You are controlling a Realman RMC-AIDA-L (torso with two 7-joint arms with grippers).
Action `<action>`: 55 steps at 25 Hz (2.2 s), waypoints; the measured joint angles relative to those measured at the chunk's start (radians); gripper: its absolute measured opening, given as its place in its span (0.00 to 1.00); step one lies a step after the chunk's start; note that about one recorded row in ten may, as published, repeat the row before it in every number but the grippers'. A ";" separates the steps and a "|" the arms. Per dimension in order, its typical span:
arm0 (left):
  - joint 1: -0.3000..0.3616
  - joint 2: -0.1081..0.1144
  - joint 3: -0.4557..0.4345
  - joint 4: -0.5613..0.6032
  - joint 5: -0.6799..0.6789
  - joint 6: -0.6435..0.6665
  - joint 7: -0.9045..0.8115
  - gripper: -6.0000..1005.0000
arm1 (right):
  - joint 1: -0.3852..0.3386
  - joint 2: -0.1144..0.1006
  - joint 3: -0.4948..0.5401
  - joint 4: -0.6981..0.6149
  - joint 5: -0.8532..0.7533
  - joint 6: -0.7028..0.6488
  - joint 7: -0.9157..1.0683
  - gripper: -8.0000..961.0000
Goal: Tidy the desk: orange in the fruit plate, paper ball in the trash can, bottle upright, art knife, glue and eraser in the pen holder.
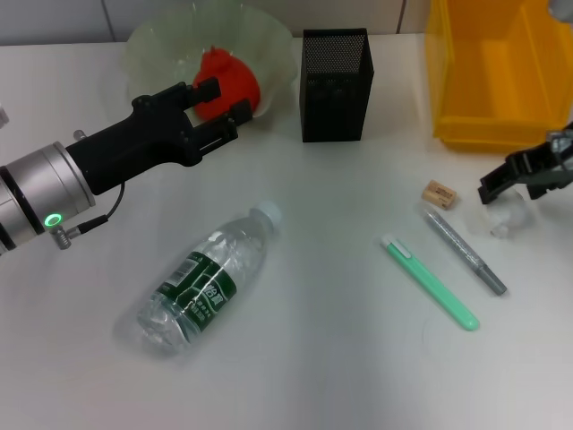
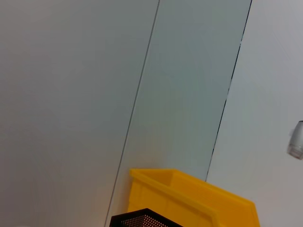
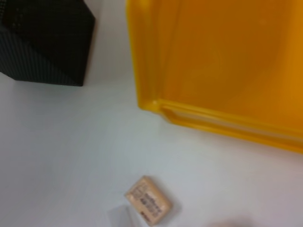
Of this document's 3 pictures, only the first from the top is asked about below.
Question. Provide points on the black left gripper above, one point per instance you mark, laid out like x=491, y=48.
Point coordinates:
x=143, y=136

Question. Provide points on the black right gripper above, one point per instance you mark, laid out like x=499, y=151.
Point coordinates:
x=561, y=157

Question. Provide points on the orange fruit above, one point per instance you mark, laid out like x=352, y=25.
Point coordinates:
x=237, y=80

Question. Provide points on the white paper ball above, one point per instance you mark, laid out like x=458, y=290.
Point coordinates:
x=506, y=219

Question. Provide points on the beige eraser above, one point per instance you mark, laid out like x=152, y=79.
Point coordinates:
x=439, y=195

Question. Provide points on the grey marker pen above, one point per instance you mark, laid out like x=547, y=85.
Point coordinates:
x=465, y=253

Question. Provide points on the green pen with white cap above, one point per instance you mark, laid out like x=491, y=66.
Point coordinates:
x=425, y=282

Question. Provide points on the clear green-label water bottle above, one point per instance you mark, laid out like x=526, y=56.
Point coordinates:
x=201, y=286

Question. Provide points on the pale green glass fruit bowl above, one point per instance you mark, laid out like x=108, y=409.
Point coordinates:
x=170, y=49

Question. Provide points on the black mesh pen holder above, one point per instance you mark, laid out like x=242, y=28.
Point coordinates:
x=333, y=107

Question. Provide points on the yellow plastic bin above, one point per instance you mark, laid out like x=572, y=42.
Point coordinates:
x=488, y=67

